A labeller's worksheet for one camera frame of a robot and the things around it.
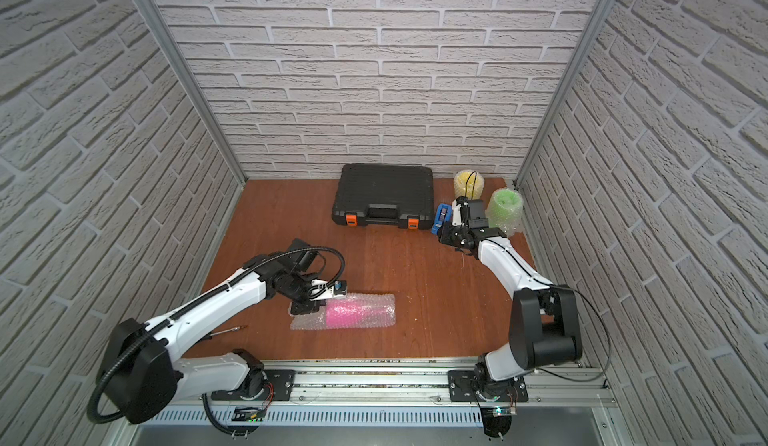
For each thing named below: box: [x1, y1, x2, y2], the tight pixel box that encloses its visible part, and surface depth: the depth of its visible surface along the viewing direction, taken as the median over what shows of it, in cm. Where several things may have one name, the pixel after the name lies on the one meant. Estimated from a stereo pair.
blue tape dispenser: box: [431, 203, 452, 235], surface depth 105 cm
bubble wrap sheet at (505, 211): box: [485, 187, 525, 238], surface depth 94 cm
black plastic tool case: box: [332, 163, 435, 230], surface depth 109 cm
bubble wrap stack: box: [290, 293, 396, 330], surface depth 81 cm
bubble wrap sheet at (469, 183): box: [453, 169, 485, 200], surface depth 102 cm
